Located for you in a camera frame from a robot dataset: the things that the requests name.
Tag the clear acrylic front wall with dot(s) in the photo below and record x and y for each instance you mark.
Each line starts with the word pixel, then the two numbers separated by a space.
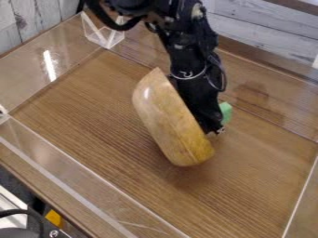
pixel 86 200

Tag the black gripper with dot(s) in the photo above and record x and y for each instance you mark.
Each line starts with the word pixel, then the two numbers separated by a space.
pixel 199 88

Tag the green rectangular block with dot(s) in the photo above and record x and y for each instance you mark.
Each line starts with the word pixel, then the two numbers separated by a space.
pixel 225 110

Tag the clear acrylic corner bracket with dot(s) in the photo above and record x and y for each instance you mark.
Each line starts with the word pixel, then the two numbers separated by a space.
pixel 101 36

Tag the brown wooden bowl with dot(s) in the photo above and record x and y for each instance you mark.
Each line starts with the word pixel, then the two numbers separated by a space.
pixel 168 120

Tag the yellow and black device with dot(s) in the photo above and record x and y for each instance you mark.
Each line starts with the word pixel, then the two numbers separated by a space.
pixel 44 229

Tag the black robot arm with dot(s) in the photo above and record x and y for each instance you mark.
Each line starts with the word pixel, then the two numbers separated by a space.
pixel 180 24

